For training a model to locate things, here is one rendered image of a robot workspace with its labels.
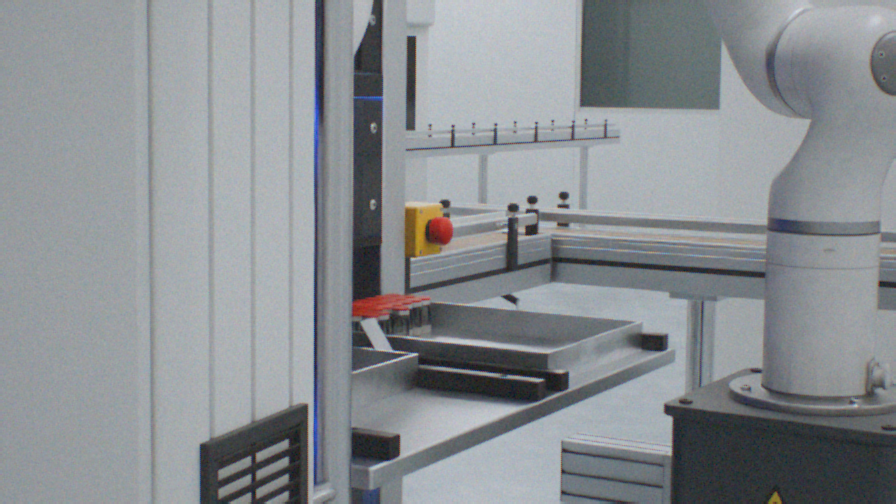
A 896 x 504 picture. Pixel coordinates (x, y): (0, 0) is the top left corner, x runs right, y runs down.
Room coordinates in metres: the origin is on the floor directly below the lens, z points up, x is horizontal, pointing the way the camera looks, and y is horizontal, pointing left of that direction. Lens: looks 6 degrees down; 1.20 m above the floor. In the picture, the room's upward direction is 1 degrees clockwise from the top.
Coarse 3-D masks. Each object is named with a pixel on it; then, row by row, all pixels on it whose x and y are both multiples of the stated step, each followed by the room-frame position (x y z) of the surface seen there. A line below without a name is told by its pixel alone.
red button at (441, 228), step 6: (432, 222) 2.06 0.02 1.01; (438, 222) 2.06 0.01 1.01; (444, 222) 2.06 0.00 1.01; (450, 222) 2.07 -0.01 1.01; (432, 228) 2.06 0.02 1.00; (438, 228) 2.06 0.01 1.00; (444, 228) 2.06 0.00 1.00; (450, 228) 2.07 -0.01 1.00; (432, 234) 2.06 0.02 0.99; (438, 234) 2.06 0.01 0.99; (444, 234) 2.06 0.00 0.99; (450, 234) 2.07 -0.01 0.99; (432, 240) 2.06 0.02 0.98; (438, 240) 2.06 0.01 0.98; (444, 240) 2.06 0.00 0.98; (450, 240) 2.08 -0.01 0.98
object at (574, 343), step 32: (448, 320) 1.93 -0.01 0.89; (480, 320) 1.90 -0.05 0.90; (512, 320) 1.88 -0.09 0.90; (544, 320) 1.86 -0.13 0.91; (576, 320) 1.84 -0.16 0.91; (608, 320) 1.82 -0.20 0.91; (416, 352) 1.65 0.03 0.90; (448, 352) 1.63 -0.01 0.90; (480, 352) 1.61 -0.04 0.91; (512, 352) 1.59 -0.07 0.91; (544, 352) 1.58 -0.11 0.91; (576, 352) 1.63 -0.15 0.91; (608, 352) 1.71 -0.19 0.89
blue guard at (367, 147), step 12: (360, 108) 1.94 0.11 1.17; (372, 108) 1.96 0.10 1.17; (360, 120) 1.94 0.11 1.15; (372, 120) 1.96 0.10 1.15; (360, 132) 1.94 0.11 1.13; (360, 144) 1.94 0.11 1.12; (372, 144) 1.96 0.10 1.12; (360, 156) 1.94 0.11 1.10; (372, 156) 1.96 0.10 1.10; (360, 168) 1.94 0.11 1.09; (372, 168) 1.96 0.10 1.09; (360, 180) 1.94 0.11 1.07; (372, 180) 1.96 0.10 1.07; (360, 192) 1.94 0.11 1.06; (372, 192) 1.96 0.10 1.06; (360, 204) 1.94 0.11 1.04; (360, 216) 1.94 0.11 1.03; (372, 216) 1.96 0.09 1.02; (360, 228) 1.94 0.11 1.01; (372, 228) 1.96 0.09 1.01
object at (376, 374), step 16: (352, 352) 1.59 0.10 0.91; (368, 352) 1.58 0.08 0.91; (384, 352) 1.57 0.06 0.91; (400, 352) 1.57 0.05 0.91; (352, 368) 1.59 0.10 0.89; (368, 368) 1.47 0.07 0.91; (384, 368) 1.50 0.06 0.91; (400, 368) 1.53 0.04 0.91; (416, 368) 1.56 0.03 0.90; (352, 384) 1.45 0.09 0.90; (368, 384) 1.47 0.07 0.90; (384, 384) 1.50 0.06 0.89; (400, 384) 1.53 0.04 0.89; (416, 384) 1.56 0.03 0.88; (352, 400) 1.45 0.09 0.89; (368, 400) 1.47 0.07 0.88
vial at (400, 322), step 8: (392, 312) 1.80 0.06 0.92; (400, 312) 1.79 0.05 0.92; (408, 312) 1.80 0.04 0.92; (392, 320) 1.80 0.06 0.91; (400, 320) 1.79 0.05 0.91; (408, 320) 1.80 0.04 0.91; (392, 328) 1.80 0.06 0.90; (400, 328) 1.79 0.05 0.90; (408, 328) 1.80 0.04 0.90; (408, 336) 1.80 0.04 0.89
